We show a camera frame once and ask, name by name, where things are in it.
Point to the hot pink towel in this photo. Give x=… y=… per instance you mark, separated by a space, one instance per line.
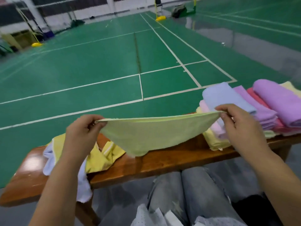
x=282 y=124

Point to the light pink towel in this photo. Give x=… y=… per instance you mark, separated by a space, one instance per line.
x=217 y=129

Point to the light blue towel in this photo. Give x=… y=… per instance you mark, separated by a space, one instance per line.
x=83 y=186

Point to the person's left hand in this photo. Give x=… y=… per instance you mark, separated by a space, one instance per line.
x=82 y=136

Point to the person's grey trousers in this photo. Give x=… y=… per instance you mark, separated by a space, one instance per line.
x=197 y=195

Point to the person's right hand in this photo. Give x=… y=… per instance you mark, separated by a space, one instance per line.
x=242 y=131

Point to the yellow white striped cloth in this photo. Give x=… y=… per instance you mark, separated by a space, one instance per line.
x=113 y=153

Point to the person's right forearm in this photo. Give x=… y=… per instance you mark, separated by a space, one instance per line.
x=282 y=186

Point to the yellow wooden stand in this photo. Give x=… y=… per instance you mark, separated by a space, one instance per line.
x=12 y=42

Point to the yellow green towel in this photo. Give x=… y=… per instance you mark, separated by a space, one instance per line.
x=155 y=131

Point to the black sports bag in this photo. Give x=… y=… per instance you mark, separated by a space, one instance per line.
x=179 y=10

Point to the brown wooden bench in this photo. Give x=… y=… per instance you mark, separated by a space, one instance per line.
x=155 y=162

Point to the pale yellow towel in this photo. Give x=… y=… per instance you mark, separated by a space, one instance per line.
x=214 y=141
x=291 y=88

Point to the person's left forearm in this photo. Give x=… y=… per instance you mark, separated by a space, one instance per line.
x=59 y=195

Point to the dark folding chair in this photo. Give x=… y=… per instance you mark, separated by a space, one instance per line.
x=158 y=1

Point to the white blue towel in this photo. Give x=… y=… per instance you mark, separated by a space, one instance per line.
x=225 y=96

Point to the light green striped towel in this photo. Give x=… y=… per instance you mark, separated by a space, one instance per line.
x=270 y=134

